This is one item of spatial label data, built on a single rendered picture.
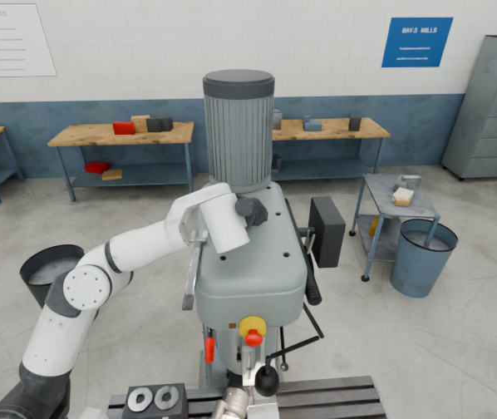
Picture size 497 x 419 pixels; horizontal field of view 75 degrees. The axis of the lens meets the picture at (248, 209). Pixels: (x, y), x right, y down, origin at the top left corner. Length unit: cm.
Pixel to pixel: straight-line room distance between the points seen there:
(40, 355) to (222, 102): 67
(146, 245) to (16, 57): 513
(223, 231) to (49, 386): 43
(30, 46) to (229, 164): 476
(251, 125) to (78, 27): 446
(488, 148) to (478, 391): 378
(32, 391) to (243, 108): 75
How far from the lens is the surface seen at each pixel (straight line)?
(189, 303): 65
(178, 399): 146
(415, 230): 355
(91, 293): 62
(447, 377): 312
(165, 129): 470
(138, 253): 61
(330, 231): 118
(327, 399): 169
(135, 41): 504
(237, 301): 72
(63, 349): 71
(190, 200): 58
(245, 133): 90
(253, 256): 74
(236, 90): 86
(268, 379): 100
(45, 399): 78
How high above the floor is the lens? 238
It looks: 33 degrees down
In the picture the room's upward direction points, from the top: straight up
